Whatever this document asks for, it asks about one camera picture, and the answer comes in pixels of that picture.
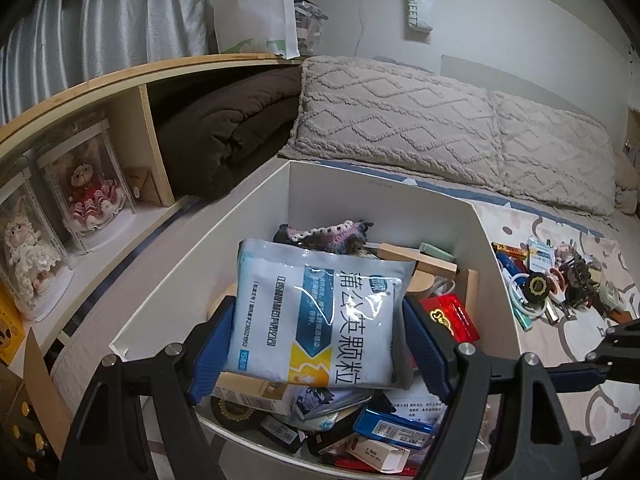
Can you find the yellow red candy bar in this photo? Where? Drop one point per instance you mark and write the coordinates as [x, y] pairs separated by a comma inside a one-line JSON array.
[[510, 251]]

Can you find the white dress doll case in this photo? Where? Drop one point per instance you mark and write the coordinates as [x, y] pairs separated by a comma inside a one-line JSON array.
[[30, 245]]

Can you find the black gold rimmed disc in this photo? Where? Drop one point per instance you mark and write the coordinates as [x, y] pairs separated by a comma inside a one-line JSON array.
[[232, 412]]

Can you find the red cardboard box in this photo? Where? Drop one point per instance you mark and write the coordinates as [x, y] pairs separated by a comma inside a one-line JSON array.
[[450, 317]]

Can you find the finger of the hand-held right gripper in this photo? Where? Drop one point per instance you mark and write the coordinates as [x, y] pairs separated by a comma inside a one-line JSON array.
[[575, 376], [620, 340]]

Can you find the clear box of trinkets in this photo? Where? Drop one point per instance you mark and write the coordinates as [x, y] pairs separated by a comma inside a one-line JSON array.
[[311, 27]]

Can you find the white shopping bag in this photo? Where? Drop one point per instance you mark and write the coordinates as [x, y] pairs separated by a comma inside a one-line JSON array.
[[255, 5]]

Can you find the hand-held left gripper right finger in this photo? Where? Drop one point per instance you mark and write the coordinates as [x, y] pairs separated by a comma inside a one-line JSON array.
[[425, 350]]

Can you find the red dress doll case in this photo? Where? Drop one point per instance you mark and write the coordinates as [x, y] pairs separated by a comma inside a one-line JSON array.
[[87, 185]]

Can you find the brown cardboard sheet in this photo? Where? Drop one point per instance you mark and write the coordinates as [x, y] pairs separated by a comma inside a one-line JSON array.
[[45, 385]]

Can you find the dark crocheted item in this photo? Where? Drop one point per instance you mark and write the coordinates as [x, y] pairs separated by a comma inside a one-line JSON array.
[[325, 235]]

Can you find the blue metallic box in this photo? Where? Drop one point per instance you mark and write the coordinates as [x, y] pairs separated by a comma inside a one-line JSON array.
[[395, 427]]

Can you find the pale green small case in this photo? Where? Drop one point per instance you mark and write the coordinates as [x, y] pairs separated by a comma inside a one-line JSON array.
[[436, 251]]

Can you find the white printed leaflet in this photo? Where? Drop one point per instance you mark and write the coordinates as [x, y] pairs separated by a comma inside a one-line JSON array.
[[417, 407]]

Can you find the small brown box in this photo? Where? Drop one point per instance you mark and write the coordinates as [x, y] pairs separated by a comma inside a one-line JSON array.
[[144, 186]]

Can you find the pale green white device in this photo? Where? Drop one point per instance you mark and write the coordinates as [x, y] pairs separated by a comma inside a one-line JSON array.
[[611, 295]]

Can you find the pink hair claw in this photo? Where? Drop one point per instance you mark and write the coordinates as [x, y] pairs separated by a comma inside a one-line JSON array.
[[565, 251]]

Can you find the brown hair claw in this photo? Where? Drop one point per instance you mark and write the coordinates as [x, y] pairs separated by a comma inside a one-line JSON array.
[[582, 280]]

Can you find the small white carton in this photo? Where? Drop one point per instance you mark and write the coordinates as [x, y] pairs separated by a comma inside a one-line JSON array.
[[377, 455]]

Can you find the brown leather case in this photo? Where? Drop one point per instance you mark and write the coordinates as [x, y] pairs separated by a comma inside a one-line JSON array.
[[625, 316]]

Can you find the round wooden disc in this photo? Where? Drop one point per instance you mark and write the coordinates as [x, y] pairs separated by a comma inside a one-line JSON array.
[[422, 287]]

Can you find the beige textured pillow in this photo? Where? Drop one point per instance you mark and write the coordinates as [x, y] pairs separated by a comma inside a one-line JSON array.
[[555, 160], [390, 120]]

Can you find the yellow box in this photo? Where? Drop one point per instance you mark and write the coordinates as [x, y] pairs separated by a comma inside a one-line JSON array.
[[10, 325]]

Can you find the silver grey curtain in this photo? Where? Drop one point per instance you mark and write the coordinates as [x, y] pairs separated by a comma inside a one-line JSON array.
[[100, 45]]

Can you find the beige plush toy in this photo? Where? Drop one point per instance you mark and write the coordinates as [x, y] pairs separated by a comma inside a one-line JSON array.
[[627, 185]]

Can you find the black round tin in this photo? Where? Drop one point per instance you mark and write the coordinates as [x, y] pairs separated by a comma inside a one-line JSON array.
[[536, 287]]

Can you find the white cardboard storage box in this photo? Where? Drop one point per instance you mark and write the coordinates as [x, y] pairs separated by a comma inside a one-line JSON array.
[[350, 195]]

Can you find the black box with gold dots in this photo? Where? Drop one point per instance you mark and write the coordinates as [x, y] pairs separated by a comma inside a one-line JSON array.
[[25, 425]]

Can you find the folded brown blanket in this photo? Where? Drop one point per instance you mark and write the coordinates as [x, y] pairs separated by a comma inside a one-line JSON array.
[[225, 130]]

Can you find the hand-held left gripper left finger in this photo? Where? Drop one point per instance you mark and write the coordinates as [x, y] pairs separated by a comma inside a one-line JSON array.
[[212, 355]]

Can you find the white blue medicine packet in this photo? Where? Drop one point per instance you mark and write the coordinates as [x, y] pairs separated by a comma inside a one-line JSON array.
[[310, 320]]

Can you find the blue lighter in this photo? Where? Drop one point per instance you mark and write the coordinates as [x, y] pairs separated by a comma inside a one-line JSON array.
[[507, 265]]

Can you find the light blue plastic packet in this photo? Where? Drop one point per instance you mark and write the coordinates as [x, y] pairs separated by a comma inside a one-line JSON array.
[[541, 252]]

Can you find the hanging white paper bag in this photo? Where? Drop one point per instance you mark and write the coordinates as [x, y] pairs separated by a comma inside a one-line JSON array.
[[419, 2]]

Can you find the wooden headboard shelf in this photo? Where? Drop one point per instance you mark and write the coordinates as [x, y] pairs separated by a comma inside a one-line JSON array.
[[150, 125]]

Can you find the long wooden block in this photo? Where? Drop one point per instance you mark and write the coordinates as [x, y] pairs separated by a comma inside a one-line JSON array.
[[425, 265]]

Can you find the cream cardboard carton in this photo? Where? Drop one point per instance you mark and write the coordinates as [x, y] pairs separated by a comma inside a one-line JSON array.
[[255, 394]]

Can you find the cartoon print packet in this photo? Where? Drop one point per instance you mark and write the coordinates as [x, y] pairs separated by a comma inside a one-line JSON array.
[[325, 400]]

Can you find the cartoon printed bedsheet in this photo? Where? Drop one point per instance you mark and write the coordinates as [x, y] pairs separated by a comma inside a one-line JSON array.
[[560, 330]]

